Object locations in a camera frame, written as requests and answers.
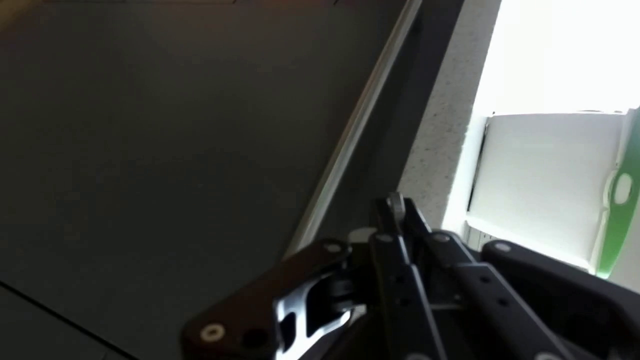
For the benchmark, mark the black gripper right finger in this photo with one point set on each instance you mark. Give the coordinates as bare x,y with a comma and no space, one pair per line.
533,300

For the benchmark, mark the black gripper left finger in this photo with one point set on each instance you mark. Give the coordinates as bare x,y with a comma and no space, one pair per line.
240,312

